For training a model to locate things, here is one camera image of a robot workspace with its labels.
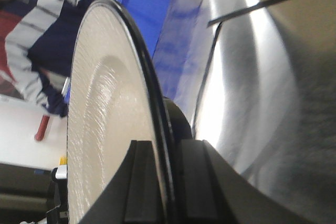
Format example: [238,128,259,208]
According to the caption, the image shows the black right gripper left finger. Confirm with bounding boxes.
[79,140,164,223]

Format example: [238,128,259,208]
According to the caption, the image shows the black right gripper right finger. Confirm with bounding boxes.
[176,139,310,223]

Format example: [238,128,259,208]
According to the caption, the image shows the beige plate black rim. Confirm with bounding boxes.
[67,0,179,223]

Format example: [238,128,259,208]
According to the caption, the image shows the large blue plastic crate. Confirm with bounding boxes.
[62,0,205,120]

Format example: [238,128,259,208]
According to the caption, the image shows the red white navy jacket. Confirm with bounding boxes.
[1,0,94,118]

